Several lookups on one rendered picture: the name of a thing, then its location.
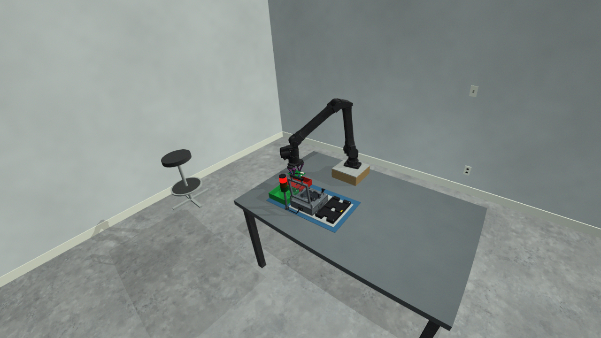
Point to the red bin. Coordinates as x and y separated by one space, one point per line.
305 180

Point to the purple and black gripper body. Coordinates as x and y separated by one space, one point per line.
296 162

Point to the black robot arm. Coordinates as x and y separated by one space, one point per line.
349 148

